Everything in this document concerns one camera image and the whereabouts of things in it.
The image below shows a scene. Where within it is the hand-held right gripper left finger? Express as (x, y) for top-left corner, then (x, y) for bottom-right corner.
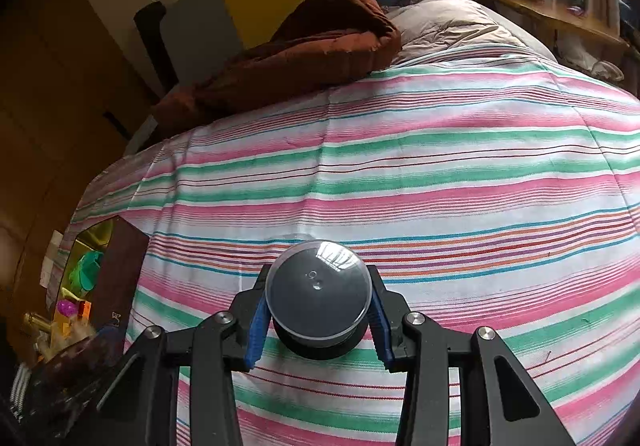
(75, 263), (273, 446)

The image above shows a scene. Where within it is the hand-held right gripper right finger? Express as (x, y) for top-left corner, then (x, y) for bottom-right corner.
(367, 265), (576, 446)

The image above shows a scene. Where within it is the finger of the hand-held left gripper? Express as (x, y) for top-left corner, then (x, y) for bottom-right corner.
(90, 321), (126, 367)

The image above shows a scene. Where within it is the gold tin box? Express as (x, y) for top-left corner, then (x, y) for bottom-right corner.
(47, 215), (151, 342)

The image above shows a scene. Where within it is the teal green toy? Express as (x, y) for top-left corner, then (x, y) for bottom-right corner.
(70, 250), (107, 292)

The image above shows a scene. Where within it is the black round container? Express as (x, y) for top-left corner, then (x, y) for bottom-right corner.
(264, 239), (373, 361)

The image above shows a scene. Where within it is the gold bottle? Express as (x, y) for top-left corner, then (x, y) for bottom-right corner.
(21, 311), (56, 334)

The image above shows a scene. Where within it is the striped bedsheet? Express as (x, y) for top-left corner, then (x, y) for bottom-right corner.
(47, 46), (640, 446)

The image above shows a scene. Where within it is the wooden wardrobe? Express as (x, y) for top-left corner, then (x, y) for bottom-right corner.
(0, 0), (166, 377)

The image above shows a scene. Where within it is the brown blanket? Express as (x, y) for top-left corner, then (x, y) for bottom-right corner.
(150, 0), (402, 127)

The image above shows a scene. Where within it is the beige duvet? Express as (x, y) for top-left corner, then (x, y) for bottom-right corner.
(387, 0), (558, 67)

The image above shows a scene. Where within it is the wooden shelf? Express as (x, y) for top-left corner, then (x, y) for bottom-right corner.
(470, 0), (631, 52)

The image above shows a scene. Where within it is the white bed frame rail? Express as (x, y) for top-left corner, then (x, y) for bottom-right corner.
(124, 113), (161, 157)

